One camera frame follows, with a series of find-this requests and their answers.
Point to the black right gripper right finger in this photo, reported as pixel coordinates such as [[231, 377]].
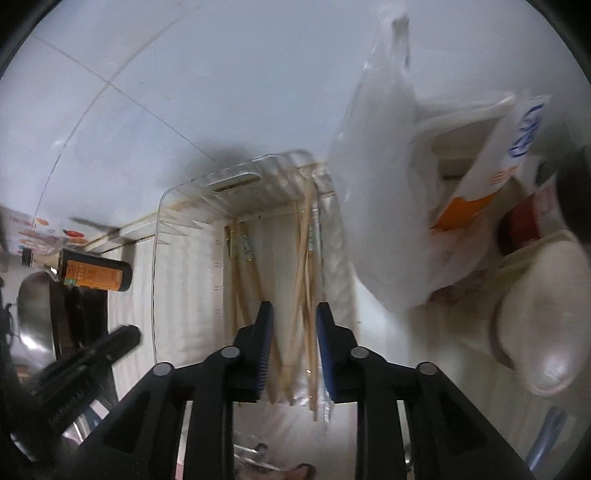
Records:
[[341, 376]]

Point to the colourful wall sticker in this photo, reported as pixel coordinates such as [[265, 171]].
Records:
[[20, 230]]

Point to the clear plastic organizer basket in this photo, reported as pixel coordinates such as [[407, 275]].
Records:
[[266, 230]]

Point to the wooden chopstick green band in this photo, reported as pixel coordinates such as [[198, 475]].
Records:
[[252, 278]]

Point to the dark soy sauce bottle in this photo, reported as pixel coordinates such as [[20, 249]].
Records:
[[88, 271]]

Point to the white plastic bag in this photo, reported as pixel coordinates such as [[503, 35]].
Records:
[[409, 233]]

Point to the steel wok with lid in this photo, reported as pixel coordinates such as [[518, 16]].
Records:
[[50, 319]]

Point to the steel spoon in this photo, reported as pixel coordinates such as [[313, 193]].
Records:
[[548, 435]]

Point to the red cap sauce bottle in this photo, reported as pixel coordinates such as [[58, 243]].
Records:
[[561, 201]]

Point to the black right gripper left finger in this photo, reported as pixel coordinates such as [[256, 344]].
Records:
[[249, 371]]

